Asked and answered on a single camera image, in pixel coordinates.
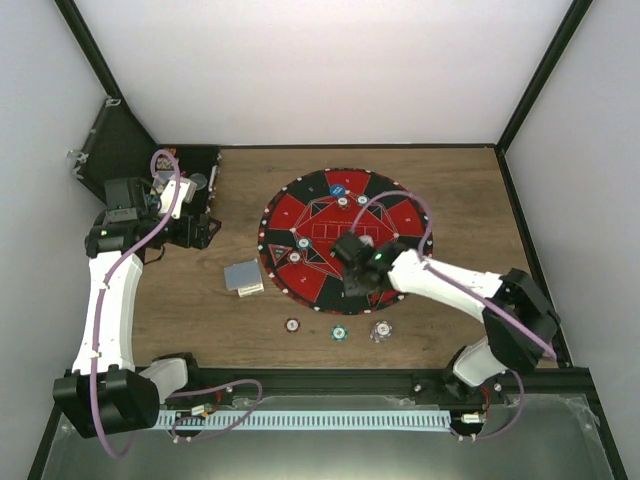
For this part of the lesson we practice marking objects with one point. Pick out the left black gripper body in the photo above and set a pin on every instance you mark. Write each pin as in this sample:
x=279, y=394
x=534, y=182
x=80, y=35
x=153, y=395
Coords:
x=185, y=238

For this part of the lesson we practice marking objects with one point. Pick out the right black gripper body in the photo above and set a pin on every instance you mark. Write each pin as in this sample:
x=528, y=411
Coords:
x=356, y=286

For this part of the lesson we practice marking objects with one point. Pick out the teal chip stack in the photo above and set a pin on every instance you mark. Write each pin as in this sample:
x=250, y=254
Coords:
x=339, y=333

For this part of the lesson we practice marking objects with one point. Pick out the teal chips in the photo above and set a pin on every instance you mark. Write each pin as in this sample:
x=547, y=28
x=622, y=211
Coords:
x=304, y=244
x=362, y=200

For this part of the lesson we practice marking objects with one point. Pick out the brown 100 chips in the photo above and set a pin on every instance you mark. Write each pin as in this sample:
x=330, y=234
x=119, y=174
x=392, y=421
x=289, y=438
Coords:
x=343, y=202
x=295, y=257

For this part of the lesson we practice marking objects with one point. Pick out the triangular all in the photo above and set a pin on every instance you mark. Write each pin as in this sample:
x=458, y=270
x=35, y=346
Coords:
x=279, y=253

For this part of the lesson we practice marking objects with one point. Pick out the blue small blind button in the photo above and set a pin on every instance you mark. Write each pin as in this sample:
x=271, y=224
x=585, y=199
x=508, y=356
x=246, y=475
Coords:
x=337, y=190

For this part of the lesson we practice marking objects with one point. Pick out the brown 100 chip stack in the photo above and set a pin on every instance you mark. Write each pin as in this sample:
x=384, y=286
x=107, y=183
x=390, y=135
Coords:
x=292, y=325

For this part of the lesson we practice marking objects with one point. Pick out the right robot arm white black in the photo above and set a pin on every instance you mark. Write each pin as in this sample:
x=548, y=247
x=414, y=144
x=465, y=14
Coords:
x=519, y=321

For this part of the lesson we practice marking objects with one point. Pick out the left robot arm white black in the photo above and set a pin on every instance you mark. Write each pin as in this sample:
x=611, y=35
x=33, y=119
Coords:
x=104, y=393

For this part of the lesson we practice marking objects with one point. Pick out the clear round dealer button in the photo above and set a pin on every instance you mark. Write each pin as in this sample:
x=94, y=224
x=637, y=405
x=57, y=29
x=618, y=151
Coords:
x=200, y=180

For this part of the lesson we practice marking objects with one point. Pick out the purple chip stack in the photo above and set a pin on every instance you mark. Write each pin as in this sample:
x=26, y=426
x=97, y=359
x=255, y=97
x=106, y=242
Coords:
x=381, y=331

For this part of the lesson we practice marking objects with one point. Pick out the card deck in case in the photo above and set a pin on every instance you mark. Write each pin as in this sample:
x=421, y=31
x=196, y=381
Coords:
x=160, y=182

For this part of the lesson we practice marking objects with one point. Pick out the round red black poker mat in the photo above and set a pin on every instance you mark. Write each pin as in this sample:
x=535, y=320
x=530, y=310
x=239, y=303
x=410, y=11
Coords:
x=305, y=208

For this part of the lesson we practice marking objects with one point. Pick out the white playing card box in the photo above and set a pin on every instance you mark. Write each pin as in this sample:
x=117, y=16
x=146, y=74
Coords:
x=251, y=289

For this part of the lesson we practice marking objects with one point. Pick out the black poker chip case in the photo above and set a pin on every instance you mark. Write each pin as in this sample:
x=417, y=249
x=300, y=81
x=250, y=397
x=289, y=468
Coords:
x=118, y=146

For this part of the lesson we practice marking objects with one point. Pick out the light blue slotted cable duct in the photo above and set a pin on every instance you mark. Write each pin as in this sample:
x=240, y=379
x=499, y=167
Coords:
x=400, y=420

